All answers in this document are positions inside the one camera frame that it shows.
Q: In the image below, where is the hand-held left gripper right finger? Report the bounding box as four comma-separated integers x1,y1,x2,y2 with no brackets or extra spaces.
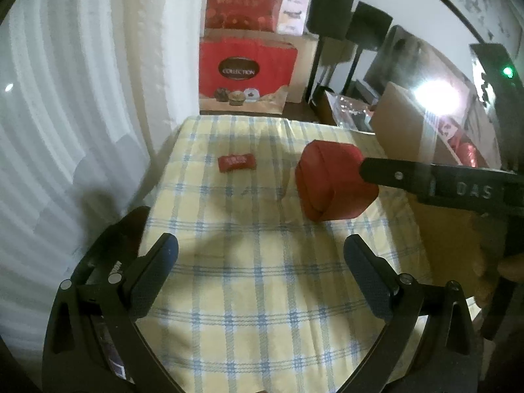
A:
336,234,480,393

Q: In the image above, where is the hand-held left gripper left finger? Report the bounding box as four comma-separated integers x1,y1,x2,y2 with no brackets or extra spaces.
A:
43,233,181,393

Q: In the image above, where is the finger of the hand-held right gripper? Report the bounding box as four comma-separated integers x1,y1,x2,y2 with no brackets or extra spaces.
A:
359,157,437,202

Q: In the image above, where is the red pouch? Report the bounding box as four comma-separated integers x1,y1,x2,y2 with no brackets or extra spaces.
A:
295,139,379,222

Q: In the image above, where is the person's right hand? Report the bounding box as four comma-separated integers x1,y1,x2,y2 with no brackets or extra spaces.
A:
471,213,524,312

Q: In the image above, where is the red foil bag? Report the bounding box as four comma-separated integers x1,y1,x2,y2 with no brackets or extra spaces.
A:
438,115,480,168

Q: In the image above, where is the open cardboard box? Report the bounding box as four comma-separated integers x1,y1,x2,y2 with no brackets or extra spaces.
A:
369,81,498,169

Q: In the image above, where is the black plastic tray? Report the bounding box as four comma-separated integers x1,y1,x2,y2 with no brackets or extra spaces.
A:
70,206,151,382

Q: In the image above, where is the clear plastic package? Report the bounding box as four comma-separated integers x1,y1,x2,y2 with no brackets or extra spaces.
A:
327,91,382,132

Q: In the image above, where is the yellow blue checked tablecloth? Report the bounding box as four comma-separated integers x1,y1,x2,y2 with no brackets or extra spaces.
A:
134,115,435,393

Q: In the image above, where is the black speaker stand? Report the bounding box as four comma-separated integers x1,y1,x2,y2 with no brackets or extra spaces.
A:
341,46,364,96
306,36,329,104

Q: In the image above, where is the dark television screen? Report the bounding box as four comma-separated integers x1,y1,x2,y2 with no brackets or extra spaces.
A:
364,25,477,109

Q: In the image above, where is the small red candy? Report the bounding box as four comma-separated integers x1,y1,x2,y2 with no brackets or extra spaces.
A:
218,154,256,173

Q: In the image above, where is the red collection gift box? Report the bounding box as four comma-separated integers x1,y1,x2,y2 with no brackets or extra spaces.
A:
204,28,321,105

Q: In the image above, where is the red chocolate gift bag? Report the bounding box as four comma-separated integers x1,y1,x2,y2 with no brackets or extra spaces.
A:
199,36,298,116

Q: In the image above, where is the white printed box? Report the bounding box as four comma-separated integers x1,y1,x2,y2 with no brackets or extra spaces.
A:
276,0,310,36

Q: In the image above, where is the white curtain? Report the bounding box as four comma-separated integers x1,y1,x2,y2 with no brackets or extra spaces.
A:
0,0,211,336

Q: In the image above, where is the red gift box on top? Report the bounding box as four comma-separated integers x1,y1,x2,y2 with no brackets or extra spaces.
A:
204,0,290,33

